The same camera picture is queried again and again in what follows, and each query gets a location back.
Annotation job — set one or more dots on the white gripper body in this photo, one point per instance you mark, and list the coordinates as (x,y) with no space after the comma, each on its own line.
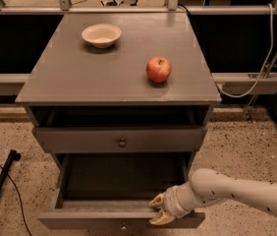
(171,202)

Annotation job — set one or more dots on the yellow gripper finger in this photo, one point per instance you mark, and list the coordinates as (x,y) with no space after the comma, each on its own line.
(158,201)
(161,218)

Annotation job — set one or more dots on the grey drawer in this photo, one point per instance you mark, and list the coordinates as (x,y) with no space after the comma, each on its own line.
(112,190)
(119,140)

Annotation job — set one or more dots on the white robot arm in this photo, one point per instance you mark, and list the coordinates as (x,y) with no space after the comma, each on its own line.
(207,187)

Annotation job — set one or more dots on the grey top drawer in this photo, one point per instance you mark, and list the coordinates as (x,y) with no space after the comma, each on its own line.
(119,140)

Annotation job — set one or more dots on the grey wooden drawer cabinet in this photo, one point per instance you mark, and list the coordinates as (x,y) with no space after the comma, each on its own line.
(75,84)

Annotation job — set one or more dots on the red apple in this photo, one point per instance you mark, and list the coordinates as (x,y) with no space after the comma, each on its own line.
(158,69)

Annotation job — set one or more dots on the white paper bowl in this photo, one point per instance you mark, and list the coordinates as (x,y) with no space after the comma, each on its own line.
(101,35)

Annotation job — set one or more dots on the metal rail frame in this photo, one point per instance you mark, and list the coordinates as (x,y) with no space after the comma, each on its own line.
(243,10)

